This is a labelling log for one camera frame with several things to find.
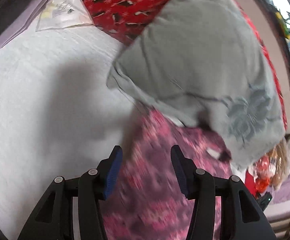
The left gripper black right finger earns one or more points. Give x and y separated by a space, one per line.
241 215

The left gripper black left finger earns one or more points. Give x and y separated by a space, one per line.
52 216

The pink floral shirt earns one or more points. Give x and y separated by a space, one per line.
147 202

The black device with green light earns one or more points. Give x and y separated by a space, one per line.
264 199

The white quilted bedspread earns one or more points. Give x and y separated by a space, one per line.
57 116

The grey floral pillow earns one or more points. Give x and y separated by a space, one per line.
200 63

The white paper sheet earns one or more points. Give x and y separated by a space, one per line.
17 22

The clear plastic packet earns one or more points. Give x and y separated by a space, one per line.
61 14

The red patterned pillow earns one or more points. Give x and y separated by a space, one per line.
125 20

